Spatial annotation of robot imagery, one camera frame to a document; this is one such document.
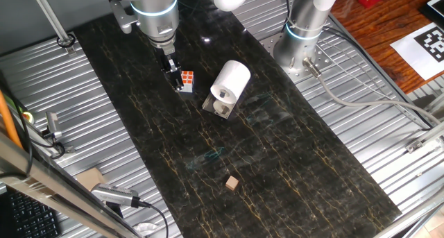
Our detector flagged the orange white puzzle cube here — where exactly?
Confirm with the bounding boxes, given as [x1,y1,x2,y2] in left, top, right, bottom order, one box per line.
[179,70,195,94]

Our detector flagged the grey depth camera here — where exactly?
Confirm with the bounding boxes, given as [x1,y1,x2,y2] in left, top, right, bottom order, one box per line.
[44,112,63,140]

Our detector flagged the white paper with marker tag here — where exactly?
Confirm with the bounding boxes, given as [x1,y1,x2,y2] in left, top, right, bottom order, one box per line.
[390,22,444,81]

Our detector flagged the white tablet device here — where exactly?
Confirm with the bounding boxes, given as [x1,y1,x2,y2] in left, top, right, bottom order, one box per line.
[418,0,444,22]

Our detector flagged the crumpled white plastic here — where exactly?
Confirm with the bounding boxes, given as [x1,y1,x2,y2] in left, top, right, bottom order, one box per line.
[133,222,160,237]

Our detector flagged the aluminium pole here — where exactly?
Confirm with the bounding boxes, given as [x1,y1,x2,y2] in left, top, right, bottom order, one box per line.
[29,0,77,55]

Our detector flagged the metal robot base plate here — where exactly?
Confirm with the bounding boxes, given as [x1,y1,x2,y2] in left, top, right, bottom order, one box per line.
[259,33,334,85]

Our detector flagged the black base cable bundle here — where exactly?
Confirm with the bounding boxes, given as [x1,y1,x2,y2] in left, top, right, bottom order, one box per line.
[282,0,293,26]

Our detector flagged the black marble pattern mat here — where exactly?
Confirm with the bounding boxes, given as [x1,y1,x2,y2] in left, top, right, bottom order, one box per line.
[72,0,403,238]

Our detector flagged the small wooden cube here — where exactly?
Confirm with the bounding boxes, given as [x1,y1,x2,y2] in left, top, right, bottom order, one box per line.
[225,176,240,192]

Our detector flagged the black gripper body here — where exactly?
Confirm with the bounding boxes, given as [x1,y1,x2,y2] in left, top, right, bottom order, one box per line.
[154,45,179,73]

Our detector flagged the large wooden block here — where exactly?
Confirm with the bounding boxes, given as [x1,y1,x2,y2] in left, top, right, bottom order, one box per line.
[75,167,108,192]

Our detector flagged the orange pole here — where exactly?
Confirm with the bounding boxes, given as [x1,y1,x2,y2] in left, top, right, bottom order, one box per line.
[0,90,24,151]

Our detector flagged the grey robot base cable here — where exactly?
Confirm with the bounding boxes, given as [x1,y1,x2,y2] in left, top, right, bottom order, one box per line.
[302,56,443,126]

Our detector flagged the shiny metal tray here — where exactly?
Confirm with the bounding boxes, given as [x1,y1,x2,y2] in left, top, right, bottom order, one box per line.
[201,87,245,120]

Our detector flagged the brown wooden table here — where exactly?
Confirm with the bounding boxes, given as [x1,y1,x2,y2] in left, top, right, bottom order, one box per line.
[329,0,444,95]

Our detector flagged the aluminium rail bracket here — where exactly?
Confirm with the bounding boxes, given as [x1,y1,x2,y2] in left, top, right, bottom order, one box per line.
[405,121,444,154]

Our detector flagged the white toilet paper roll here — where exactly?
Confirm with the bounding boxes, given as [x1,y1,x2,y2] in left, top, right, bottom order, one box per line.
[210,60,252,105]

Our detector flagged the metal camera mount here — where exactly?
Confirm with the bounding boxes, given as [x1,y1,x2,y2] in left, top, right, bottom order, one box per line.
[40,128,76,159]

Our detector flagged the black keyboard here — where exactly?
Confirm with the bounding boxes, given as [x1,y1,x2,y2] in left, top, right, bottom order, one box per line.
[0,189,62,238]

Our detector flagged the silver depth camera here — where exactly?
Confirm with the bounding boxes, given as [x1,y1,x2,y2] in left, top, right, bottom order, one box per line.
[90,182,142,208]

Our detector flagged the aluminium frame beam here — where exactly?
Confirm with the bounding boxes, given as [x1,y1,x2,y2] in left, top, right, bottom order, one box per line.
[0,132,143,238]

